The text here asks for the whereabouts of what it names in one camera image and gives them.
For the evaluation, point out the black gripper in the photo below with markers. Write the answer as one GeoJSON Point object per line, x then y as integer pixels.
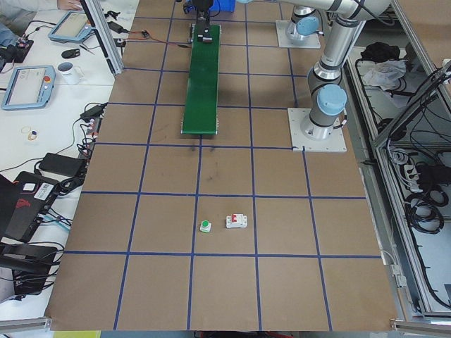
{"type": "Point", "coordinates": [201, 5]}

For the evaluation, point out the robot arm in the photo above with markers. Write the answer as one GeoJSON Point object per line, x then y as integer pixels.
{"type": "Point", "coordinates": [298, 13]}
{"type": "Point", "coordinates": [327, 96]}

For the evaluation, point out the blue plastic bin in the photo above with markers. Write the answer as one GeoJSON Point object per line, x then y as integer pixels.
{"type": "Point", "coordinates": [223, 5]}

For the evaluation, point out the green conveyor belt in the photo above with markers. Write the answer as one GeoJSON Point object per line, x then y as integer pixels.
{"type": "Point", "coordinates": [200, 115]}

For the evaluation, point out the black speed knob box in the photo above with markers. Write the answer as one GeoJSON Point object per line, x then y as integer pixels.
{"type": "Point", "coordinates": [120, 42]}

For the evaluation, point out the black power adapter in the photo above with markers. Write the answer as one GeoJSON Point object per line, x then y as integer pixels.
{"type": "Point", "coordinates": [115, 27]}

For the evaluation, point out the far teach pendant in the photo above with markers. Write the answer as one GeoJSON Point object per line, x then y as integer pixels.
{"type": "Point", "coordinates": [74, 27]}

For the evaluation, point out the teach pendant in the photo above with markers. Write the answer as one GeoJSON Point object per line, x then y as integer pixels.
{"type": "Point", "coordinates": [30, 87]}
{"type": "Point", "coordinates": [74, 27]}

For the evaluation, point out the black computer mouse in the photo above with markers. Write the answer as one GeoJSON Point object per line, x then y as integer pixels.
{"type": "Point", "coordinates": [70, 53]}

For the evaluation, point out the white mug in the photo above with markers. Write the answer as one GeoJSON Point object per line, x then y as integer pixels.
{"type": "Point", "coordinates": [71, 74]}

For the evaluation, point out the near teach pendant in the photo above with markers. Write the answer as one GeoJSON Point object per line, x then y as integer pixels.
{"type": "Point", "coordinates": [30, 87]}

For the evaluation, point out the white crumpled cloth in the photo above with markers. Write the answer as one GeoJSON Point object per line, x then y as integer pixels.
{"type": "Point", "coordinates": [385, 75]}

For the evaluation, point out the black power brick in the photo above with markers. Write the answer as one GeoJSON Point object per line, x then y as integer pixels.
{"type": "Point", "coordinates": [62, 165]}

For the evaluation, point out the white red circuit breaker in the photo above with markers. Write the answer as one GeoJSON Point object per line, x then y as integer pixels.
{"type": "Point", "coordinates": [236, 220]}

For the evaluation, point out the black laptop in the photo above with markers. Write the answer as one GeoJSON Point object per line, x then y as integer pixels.
{"type": "Point", "coordinates": [24, 201]}

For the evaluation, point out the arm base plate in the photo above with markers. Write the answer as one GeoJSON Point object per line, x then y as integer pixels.
{"type": "Point", "coordinates": [302, 35]}
{"type": "Point", "coordinates": [308, 137]}

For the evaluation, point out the aluminium frame post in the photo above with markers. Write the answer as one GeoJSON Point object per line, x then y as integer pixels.
{"type": "Point", "coordinates": [95, 15]}

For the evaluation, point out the green push button switch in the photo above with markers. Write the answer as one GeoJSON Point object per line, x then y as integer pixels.
{"type": "Point", "coordinates": [205, 226]}

